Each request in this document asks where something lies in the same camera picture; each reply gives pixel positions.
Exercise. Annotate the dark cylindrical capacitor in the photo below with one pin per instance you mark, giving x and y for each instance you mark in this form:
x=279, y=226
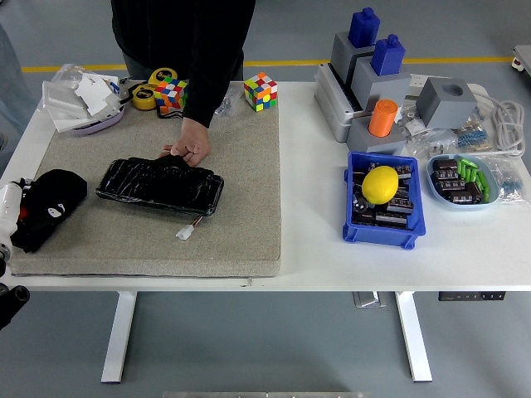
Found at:
x=360, y=204
x=444, y=164
x=400, y=206
x=466, y=194
x=444, y=175
x=403, y=171
x=392, y=218
x=450, y=184

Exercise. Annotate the grey block with round hole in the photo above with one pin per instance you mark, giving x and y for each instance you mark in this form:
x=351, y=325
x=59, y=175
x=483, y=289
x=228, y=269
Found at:
x=381, y=143
x=444, y=105

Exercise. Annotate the black table control panel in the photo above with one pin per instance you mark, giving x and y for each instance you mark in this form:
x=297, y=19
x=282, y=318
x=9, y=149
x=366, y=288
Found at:
x=473, y=296

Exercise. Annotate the metal bracket under table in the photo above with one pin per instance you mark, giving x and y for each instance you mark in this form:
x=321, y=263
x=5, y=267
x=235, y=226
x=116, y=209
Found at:
x=367, y=299

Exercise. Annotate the grey-brown mat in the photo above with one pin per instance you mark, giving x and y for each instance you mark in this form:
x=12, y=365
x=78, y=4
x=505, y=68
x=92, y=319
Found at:
x=240, y=207

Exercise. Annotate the clear bag with plug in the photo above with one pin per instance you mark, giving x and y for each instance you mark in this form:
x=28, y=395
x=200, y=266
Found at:
x=431, y=145

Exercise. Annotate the purple tray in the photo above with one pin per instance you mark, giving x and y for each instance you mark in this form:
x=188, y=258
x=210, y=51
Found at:
x=99, y=124

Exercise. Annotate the green battery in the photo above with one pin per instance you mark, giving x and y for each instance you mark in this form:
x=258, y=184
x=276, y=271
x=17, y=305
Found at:
x=462, y=172
x=471, y=173
x=468, y=161
x=483, y=182

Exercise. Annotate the small white adapter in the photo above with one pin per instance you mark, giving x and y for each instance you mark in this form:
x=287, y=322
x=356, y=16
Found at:
x=412, y=124

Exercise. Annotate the white plastic box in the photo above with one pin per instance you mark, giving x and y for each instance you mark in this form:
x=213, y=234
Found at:
x=62, y=99

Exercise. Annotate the clear bag of screws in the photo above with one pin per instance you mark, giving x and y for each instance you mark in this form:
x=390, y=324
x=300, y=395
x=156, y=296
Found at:
x=228, y=103

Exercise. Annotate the black rag with red patch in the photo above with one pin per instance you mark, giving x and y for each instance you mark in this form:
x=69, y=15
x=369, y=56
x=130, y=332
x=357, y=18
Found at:
x=62, y=186

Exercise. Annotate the bag of blue resistors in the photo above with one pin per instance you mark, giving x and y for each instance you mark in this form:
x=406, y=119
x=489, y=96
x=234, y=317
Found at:
x=475, y=137

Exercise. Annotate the blue bottle-shaped block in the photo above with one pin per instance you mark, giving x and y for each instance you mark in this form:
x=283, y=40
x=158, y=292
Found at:
x=364, y=27
x=388, y=54

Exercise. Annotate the orange cylinder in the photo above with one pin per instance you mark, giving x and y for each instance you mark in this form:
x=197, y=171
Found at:
x=382, y=118

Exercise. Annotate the blue plastic bin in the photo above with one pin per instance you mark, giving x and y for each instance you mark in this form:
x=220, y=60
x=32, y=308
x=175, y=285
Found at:
x=386, y=236

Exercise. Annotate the person in background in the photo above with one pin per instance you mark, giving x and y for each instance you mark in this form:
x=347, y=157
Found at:
x=10, y=83

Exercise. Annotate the black film-wrapped panel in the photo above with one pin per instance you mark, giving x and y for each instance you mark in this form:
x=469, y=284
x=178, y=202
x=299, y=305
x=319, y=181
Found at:
x=157, y=186

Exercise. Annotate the colourful puzzle cube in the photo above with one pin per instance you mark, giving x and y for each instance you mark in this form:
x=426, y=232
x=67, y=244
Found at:
x=260, y=92
x=172, y=93

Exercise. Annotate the person's left hand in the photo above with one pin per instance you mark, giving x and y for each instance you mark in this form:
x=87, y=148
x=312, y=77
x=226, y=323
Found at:
x=193, y=141

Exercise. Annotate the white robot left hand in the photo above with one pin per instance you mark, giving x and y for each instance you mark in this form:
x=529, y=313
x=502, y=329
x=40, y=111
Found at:
x=8, y=207

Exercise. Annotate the grey block with slot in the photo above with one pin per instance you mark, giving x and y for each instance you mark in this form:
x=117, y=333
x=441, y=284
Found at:
x=342, y=54
x=381, y=89

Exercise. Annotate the bag of small blue parts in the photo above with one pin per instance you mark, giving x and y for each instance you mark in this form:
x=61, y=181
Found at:
x=508, y=182

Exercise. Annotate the grey junction box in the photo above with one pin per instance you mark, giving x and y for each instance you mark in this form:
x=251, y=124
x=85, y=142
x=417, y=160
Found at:
x=332, y=108

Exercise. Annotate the clear plastic bag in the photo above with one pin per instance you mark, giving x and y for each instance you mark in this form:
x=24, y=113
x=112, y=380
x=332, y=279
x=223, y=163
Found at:
x=68, y=72

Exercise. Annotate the yellow tape measure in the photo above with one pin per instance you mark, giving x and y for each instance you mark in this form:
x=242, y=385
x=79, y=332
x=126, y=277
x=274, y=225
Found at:
x=143, y=97
x=162, y=75

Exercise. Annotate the yellow lemon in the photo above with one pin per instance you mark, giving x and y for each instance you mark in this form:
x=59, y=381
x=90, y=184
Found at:
x=379, y=184

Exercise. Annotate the white table leg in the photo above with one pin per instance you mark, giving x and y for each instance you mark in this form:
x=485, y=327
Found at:
x=118, y=331
x=412, y=331

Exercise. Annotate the light blue dish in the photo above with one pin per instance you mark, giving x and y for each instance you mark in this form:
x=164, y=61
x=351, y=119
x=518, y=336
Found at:
x=464, y=206

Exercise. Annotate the person's left forearm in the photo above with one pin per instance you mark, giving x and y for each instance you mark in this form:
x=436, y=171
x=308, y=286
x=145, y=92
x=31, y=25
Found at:
x=203, y=103

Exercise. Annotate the white cart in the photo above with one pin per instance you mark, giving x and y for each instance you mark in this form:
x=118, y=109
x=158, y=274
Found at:
x=522, y=60

